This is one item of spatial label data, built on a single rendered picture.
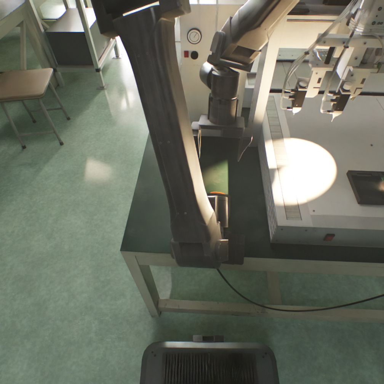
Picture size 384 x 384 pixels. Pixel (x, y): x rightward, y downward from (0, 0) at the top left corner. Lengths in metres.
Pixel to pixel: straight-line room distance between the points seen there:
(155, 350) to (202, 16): 1.17
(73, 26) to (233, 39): 2.60
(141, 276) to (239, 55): 0.74
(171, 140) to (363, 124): 0.92
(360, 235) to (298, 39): 0.57
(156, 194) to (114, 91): 2.15
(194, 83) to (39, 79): 1.57
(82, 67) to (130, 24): 2.70
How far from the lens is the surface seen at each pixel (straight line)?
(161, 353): 1.24
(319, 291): 1.70
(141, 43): 0.37
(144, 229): 0.87
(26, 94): 2.27
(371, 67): 0.87
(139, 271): 0.97
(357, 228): 0.84
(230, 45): 0.57
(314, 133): 1.07
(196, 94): 1.03
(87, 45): 2.99
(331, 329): 1.65
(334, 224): 0.82
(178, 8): 0.36
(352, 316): 1.55
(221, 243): 0.46
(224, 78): 0.60
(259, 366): 1.25
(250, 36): 0.56
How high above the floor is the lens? 1.48
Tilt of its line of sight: 51 degrees down
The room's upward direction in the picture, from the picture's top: 1 degrees counter-clockwise
